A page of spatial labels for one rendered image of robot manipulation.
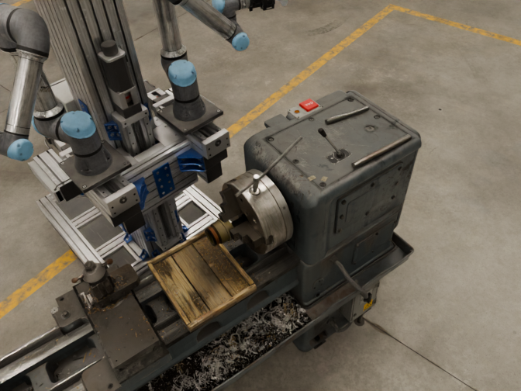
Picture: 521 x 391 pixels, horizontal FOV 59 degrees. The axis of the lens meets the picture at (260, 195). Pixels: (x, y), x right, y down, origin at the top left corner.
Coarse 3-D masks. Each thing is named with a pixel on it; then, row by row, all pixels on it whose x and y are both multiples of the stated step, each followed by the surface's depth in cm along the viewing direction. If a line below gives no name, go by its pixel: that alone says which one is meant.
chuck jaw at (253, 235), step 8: (240, 224) 175; (248, 224) 174; (232, 232) 172; (240, 232) 172; (248, 232) 171; (256, 232) 171; (248, 240) 173; (256, 240) 168; (264, 240) 170; (272, 240) 172
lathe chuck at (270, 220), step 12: (240, 180) 173; (252, 180) 171; (264, 192) 168; (240, 204) 174; (252, 204) 165; (264, 204) 166; (276, 204) 168; (240, 216) 184; (252, 216) 169; (264, 216) 166; (276, 216) 168; (264, 228) 166; (276, 228) 169; (276, 240) 172; (264, 252) 176
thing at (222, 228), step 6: (216, 222) 174; (222, 222) 173; (228, 222) 174; (210, 228) 172; (216, 228) 171; (222, 228) 172; (228, 228) 174; (210, 234) 171; (216, 234) 171; (222, 234) 171; (228, 234) 172; (210, 240) 176; (216, 240) 171; (222, 240) 172; (228, 240) 176
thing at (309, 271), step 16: (400, 208) 208; (368, 224) 202; (384, 224) 210; (352, 240) 197; (368, 240) 209; (384, 240) 220; (336, 256) 201; (352, 256) 211; (368, 256) 222; (304, 272) 194; (320, 272) 201; (336, 272) 211; (352, 272) 221; (304, 288) 203; (320, 288) 211; (304, 304) 211; (336, 320) 255; (304, 336) 244; (320, 336) 256
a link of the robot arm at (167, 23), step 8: (160, 0) 185; (160, 8) 188; (168, 8) 188; (160, 16) 190; (168, 16) 191; (176, 16) 194; (160, 24) 193; (168, 24) 193; (176, 24) 195; (160, 32) 196; (168, 32) 195; (176, 32) 197; (168, 40) 198; (176, 40) 199; (168, 48) 201; (176, 48) 201; (184, 48) 205; (168, 56) 202; (176, 56) 202; (184, 56) 205; (168, 64) 204
